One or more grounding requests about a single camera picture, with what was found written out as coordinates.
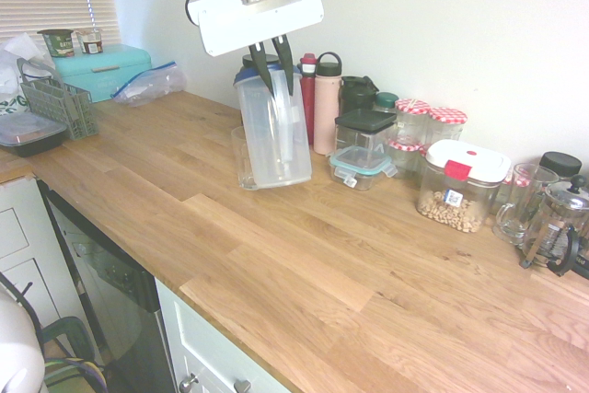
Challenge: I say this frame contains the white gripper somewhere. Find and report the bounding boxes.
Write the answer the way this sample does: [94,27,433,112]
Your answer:
[187,0,326,96]

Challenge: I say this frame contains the clear pitcher with blue lid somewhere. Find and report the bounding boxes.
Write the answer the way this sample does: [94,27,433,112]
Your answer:
[233,65,314,191]

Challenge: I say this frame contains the red water bottle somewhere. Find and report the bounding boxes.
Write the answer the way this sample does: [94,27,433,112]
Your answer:
[297,52,318,146]

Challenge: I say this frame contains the pink water bottle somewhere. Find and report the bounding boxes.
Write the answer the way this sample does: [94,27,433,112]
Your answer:
[313,51,344,156]

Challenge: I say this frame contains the black shaker bottle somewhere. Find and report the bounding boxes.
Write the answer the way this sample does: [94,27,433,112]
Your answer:
[339,75,380,114]

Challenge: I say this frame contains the clear glass tumbler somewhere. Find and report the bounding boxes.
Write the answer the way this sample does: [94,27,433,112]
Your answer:
[230,124,260,191]

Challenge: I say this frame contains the square container black lid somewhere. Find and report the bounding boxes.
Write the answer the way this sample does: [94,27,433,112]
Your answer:
[334,108,398,155]

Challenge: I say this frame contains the green lid glass jar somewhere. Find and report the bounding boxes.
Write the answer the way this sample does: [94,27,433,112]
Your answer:
[371,91,400,114]

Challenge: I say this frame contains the clear zip plastic bag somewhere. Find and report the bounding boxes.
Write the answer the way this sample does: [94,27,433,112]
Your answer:
[109,60,188,109]

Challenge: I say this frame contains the glass container teal lid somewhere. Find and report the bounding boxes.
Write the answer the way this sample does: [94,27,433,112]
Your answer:
[328,144,398,192]

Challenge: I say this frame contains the teal metal bread box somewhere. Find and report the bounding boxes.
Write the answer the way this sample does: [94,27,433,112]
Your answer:
[51,42,154,105]

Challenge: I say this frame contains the brown oatmeal cup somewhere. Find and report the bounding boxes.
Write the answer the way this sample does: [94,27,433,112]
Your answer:
[74,27,104,55]

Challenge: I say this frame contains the grey cutlery basket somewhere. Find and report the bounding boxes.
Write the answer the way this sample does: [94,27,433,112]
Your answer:
[16,57,100,142]

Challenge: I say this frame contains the green oatmeal cup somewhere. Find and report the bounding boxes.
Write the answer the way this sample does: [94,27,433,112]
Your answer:
[37,28,75,59]

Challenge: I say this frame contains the black takeout container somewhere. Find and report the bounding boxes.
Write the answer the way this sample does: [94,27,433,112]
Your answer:
[0,112,69,158]

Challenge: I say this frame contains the white plastic bag green print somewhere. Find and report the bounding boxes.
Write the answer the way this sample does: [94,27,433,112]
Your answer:
[0,32,59,118]

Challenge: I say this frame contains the black dishwasher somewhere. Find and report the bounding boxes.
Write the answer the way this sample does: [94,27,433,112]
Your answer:
[37,179,179,393]

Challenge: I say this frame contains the clear glass mug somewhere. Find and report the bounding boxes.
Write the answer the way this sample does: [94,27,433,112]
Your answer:
[492,162,560,247]

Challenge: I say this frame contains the black lid glass jar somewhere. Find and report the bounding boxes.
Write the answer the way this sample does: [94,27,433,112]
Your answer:
[537,151,583,185]

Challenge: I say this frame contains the white drawer cabinet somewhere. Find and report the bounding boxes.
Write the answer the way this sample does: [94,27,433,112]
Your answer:
[0,176,100,357]

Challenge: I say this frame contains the glass french press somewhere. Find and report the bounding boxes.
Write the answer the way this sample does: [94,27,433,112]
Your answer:
[519,173,589,277]

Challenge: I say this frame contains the silver drawer handle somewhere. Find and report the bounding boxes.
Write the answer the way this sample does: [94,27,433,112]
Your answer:
[178,373,252,393]

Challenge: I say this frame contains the coiled cable bundle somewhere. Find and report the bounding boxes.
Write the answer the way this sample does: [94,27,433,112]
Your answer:
[0,268,112,393]

